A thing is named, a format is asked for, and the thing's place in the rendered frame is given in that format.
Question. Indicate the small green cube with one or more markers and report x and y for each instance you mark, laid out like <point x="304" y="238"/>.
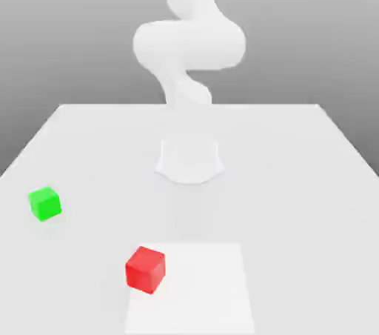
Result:
<point x="45" y="204"/>

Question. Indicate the small red cube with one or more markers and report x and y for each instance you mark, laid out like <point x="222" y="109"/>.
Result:
<point x="145" y="270"/>

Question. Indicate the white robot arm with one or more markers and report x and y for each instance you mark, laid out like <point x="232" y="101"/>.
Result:
<point x="189" y="44"/>

